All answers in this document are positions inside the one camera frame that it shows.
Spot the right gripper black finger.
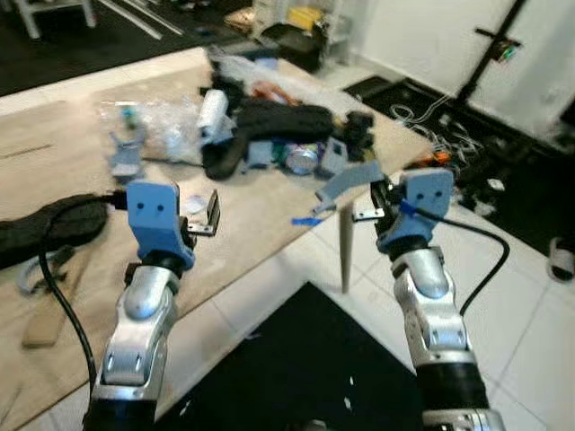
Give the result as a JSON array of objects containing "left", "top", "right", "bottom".
[{"left": 353, "top": 180, "right": 389, "bottom": 223}]

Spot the orange small device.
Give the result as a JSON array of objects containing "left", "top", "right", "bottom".
[{"left": 421, "top": 147, "right": 451, "bottom": 168}]

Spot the black gripper module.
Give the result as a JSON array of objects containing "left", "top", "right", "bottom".
[{"left": 339, "top": 110, "right": 377, "bottom": 163}]

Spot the wooden table leg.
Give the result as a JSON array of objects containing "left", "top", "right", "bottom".
[{"left": 336, "top": 210, "right": 354, "bottom": 296}]

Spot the silver blue can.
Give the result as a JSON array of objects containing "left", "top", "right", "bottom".
[{"left": 282, "top": 143, "right": 323, "bottom": 177}]

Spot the clear plastic bag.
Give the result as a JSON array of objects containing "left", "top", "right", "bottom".
[{"left": 96, "top": 96, "right": 213, "bottom": 165}]

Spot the grey printed part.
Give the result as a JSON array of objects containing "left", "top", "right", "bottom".
[{"left": 107, "top": 125, "right": 150, "bottom": 181}]

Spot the white cylinder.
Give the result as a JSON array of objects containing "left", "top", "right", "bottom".
[{"left": 197, "top": 87, "right": 231, "bottom": 145}]

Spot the black floor mat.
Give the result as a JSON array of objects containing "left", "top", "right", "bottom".
[
  {"left": 0, "top": 0, "right": 272, "bottom": 99},
  {"left": 345, "top": 75, "right": 575, "bottom": 258},
  {"left": 151, "top": 280, "right": 434, "bottom": 431}
]

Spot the crumpled clear plastic sheet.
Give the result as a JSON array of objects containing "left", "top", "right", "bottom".
[{"left": 208, "top": 48, "right": 307, "bottom": 101}]

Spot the black case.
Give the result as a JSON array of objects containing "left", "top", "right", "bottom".
[{"left": 260, "top": 22, "right": 325, "bottom": 74}]

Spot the black stand pole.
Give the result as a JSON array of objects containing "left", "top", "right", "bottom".
[{"left": 457, "top": 0, "right": 527, "bottom": 105}]

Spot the white tape roll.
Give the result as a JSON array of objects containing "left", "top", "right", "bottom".
[{"left": 545, "top": 237, "right": 575, "bottom": 282}]

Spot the yellow box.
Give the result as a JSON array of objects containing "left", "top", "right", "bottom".
[{"left": 287, "top": 6, "right": 323, "bottom": 33}]

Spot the pale right wrist camera mount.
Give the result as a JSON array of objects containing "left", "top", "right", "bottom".
[{"left": 376, "top": 168, "right": 456, "bottom": 254}]

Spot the pale wrist camera mount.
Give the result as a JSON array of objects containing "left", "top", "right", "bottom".
[
  {"left": 125, "top": 179, "right": 196, "bottom": 268},
  {"left": 376, "top": 168, "right": 456, "bottom": 254}
]

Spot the grey angled bracket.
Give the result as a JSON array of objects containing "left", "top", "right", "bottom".
[{"left": 314, "top": 159, "right": 386, "bottom": 217}]

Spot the pale left wrist camera mount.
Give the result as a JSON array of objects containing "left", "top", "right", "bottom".
[{"left": 125, "top": 179, "right": 196, "bottom": 268}]

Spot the white cable tangle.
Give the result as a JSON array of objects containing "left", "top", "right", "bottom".
[{"left": 390, "top": 98, "right": 478, "bottom": 163}]

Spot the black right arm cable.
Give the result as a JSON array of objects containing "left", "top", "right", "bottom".
[{"left": 402, "top": 203, "right": 512, "bottom": 317}]

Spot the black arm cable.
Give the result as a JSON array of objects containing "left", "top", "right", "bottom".
[
  {"left": 36, "top": 196, "right": 131, "bottom": 389},
  {"left": 402, "top": 203, "right": 512, "bottom": 317}
]

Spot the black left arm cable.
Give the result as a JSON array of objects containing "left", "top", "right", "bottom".
[{"left": 36, "top": 196, "right": 131, "bottom": 389}]

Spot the grey strap hook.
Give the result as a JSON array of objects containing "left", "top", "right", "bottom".
[{"left": 15, "top": 246, "right": 75, "bottom": 298}]

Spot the white table frame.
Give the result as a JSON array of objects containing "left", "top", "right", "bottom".
[{"left": 13, "top": 0, "right": 99, "bottom": 40}]

